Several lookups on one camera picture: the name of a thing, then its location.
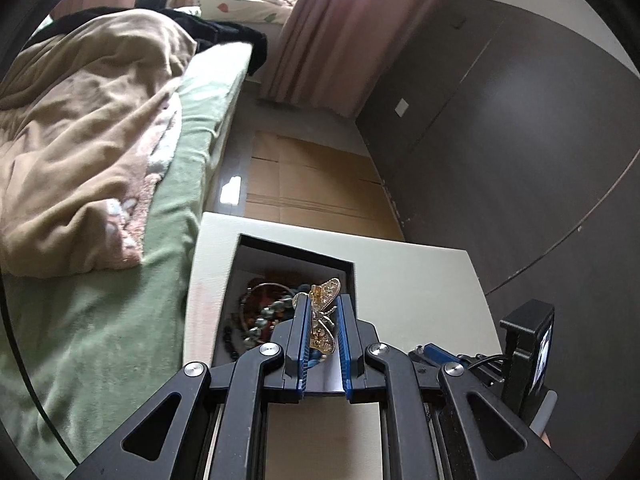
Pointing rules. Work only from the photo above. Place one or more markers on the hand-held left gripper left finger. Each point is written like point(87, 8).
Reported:
point(301, 340)

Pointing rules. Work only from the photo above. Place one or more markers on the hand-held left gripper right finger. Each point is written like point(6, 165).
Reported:
point(345, 345)

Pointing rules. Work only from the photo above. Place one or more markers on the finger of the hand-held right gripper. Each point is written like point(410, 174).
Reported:
point(437, 352)

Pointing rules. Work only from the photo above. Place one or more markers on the gold butterfly hair clip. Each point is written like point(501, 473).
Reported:
point(325, 335)

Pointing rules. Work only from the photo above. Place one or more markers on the black jewelry box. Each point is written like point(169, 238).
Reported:
point(300, 252)

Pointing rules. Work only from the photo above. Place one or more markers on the thin brown bangle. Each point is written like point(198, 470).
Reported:
point(260, 286)

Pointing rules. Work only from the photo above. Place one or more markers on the flattened cardboard sheet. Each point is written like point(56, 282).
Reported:
point(310, 180)

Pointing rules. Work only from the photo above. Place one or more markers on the bed with green sheet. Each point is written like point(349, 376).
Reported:
point(100, 335)

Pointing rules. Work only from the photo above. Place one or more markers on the white bed mattress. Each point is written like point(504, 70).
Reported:
point(225, 140)

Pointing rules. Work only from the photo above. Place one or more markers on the beige blanket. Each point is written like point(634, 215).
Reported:
point(75, 135)

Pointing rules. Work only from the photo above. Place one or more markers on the black clothes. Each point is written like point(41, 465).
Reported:
point(225, 35)

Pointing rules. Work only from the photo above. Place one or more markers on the printed white cloth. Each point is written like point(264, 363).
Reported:
point(240, 7)

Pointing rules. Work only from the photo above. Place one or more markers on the white wall socket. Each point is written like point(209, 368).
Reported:
point(401, 107)

